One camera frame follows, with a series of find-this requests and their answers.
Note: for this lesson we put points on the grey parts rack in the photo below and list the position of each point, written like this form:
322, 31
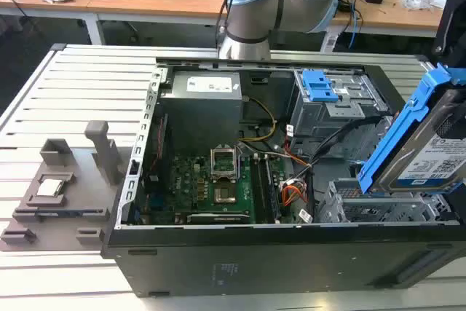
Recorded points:
83, 198

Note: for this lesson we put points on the silver CPU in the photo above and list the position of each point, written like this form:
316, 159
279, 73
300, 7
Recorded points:
50, 188

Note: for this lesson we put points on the CPU socket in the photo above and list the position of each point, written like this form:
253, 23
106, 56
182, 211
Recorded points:
224, 195

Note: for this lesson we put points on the hard disk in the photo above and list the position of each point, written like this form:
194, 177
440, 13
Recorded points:
418, 158

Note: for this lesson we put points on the blue plastic cage latch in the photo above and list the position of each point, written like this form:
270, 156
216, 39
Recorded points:
320, 87

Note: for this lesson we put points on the grey metal disk bay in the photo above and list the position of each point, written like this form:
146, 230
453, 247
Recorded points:
382, 209

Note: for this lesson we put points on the green motherboard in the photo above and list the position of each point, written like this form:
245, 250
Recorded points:
189, 187

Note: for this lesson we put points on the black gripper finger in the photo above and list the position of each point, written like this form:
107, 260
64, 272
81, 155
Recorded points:
451, 114
457, 27

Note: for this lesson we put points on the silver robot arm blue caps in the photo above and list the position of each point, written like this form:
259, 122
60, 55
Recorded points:
251, 16

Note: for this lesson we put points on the grey metal drive cage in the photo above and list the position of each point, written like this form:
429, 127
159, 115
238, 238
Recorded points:
327, 121

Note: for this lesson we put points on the grey power supply unit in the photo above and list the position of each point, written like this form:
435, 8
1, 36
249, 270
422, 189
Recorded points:
200, 118

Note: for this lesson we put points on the wooden desk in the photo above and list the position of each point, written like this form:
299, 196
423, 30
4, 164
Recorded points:
145, 1

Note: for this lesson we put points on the black open PC case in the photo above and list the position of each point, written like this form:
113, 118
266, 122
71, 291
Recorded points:
255, 271

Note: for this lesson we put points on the black graphics card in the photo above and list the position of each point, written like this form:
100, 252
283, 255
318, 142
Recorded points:
218, 218

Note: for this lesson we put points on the metal locking lever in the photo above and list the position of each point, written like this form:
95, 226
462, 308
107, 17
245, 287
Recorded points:
239, 169

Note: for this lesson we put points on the dark RAM stick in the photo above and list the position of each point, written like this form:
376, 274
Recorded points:
69, 212

